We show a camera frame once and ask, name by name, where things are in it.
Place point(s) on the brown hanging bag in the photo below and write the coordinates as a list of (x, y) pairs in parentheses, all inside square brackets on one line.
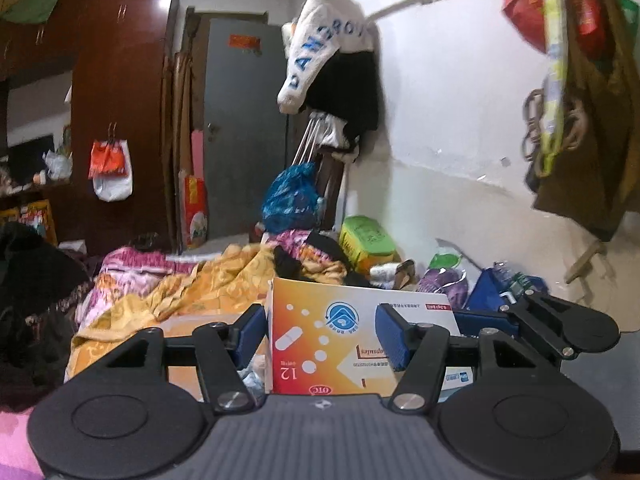
[(600, 135)]

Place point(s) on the blue knotted plastic bag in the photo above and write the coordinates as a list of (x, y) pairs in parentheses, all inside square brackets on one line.
[(290, 195)]

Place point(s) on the grey door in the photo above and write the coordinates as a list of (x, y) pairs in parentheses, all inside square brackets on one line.
[(245, 125)]

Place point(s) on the pink board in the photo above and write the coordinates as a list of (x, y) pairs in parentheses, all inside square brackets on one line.
[(198, 155)]

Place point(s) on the small blue and white box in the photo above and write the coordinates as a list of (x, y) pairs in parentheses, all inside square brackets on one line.
[(457, 377)]

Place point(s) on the bottled water pack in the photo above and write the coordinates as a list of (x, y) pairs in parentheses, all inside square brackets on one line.
[(522, 277)]

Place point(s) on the dark red wooden wardrobe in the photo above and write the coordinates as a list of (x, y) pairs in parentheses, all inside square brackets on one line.
[(120, 85)]

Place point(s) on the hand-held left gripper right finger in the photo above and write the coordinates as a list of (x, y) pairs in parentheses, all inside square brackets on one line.
[(391, 335)]

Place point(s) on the black clothing pile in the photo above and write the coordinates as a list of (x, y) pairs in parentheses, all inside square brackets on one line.
[(35, 300)]

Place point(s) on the orange and white plastic bag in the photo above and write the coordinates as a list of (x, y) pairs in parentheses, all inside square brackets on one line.
[(110, 165)]

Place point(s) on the crumpled white bag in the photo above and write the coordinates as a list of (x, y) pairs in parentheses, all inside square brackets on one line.
[(57, 165)]

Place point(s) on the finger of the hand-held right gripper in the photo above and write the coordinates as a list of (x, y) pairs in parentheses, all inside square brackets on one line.
[(485, 321)]

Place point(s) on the green box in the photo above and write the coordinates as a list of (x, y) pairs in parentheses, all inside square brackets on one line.
[(367, 240)]

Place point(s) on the green and white packet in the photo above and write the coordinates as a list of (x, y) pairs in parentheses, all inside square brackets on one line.
[(445, 261)]

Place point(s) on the wooden poles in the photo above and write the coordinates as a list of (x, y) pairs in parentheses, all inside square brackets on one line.
[(177, 110)]

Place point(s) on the pink floral blanket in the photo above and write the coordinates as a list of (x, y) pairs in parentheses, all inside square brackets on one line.
[(130, 265)]

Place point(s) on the red patterned bag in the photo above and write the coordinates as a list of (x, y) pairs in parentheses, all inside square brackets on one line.
[(196, 210)]

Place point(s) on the white lettered hoodie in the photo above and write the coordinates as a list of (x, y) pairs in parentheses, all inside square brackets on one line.
[(320, 35)]

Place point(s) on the black television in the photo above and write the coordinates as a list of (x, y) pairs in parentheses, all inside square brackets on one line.
[(30, 157)]

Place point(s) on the orange floral blanket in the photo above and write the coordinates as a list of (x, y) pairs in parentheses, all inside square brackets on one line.
[(215, 280)]

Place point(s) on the white clothes rack rods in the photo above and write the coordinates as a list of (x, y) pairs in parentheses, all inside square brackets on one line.
[(306, 140)]

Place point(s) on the brown shoe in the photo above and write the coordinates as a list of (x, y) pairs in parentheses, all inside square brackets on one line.
[(405, 274)]

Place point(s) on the yellow snack box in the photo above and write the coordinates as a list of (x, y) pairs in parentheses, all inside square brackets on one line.
[(40, 220)]

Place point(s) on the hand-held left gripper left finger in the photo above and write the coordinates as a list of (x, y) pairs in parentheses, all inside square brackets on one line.
[(250, 335)]

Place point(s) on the purple packet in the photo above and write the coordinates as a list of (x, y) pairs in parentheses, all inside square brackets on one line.
[(442, 285)]

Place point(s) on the wooden bracket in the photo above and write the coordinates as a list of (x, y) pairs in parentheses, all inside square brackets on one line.
[(585, 260)]

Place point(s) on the red hanging bag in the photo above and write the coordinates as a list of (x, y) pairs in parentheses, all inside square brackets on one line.
[(525, 10)]

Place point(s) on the yellow green striped bag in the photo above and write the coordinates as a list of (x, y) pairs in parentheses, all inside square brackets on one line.
[(552, 85)]

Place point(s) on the black hanging garment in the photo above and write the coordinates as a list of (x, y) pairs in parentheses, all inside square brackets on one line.
[(350, 90)]

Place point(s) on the black clothes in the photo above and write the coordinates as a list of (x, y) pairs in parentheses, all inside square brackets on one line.
[(320, 255)]

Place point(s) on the orange and white medicine box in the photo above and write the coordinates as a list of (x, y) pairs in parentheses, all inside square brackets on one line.
[(325, 335)]

